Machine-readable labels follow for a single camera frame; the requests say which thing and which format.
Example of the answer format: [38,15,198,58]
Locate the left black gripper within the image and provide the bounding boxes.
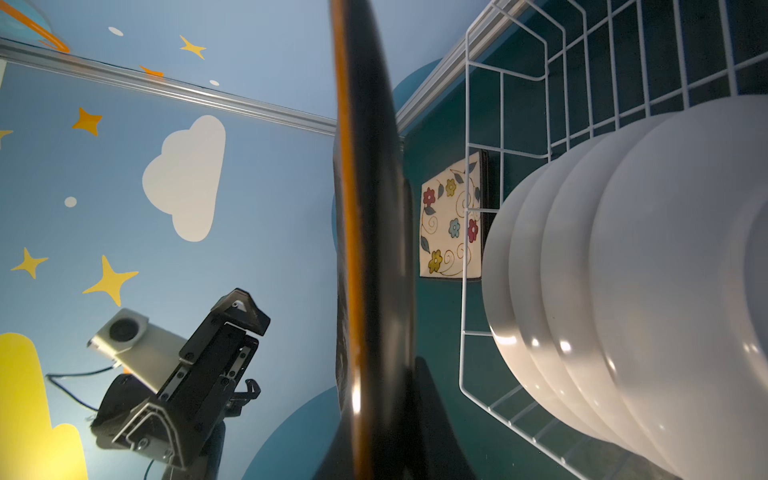
[90,288,271,470]

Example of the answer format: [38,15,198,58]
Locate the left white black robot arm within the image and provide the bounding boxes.
[87,288,271,479]

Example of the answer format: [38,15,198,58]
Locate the aluminium frame left post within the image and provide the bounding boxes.
[1,39,336,136]

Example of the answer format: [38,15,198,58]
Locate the white wire dish rack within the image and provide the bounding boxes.
[465,1,767,477]

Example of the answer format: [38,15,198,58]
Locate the aluminium frame back bar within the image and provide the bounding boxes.
[396,1,526,137]

